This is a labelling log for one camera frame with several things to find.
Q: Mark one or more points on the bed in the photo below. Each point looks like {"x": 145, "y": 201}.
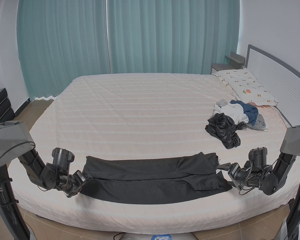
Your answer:
{"x": 140, "y": 105}

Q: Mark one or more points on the blue-green curtain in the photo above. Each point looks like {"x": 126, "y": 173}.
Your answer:
{"x": 175, "y": 35}
{"x": 63, "y": 46}

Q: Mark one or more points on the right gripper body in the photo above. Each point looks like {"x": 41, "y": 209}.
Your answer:
{"x": 239, "y": 175}

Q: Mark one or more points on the white printed pillow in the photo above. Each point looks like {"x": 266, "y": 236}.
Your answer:
{"x": 243, "y": 84}

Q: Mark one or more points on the grey bedside table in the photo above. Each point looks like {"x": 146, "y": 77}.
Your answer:
{"x": 218, "y": 68}

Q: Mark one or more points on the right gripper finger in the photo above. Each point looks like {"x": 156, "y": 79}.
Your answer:
{"x": 225, "y": 166}
{"x": 233, "y": 184}

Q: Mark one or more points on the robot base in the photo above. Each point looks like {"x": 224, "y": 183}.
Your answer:
{"x": 140, "y": 236}

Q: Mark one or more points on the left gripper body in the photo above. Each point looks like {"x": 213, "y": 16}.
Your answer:
{"x": 79, "y": 180}

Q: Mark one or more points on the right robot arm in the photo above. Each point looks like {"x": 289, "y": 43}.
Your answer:
{"x": 269, "y": 185}

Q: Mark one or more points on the black long-sleeved top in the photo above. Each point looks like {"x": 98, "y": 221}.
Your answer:
{"x": 140, "y": 178}

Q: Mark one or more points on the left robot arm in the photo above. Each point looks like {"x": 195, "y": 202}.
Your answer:
{"x": 35, "y": 168}

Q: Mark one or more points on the pile of clothes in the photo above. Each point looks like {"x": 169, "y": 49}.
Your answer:
{"x": 222, "y": 129}

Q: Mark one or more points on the black chest of drawers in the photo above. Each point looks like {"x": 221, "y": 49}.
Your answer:
{"x": 5, "y": 112}

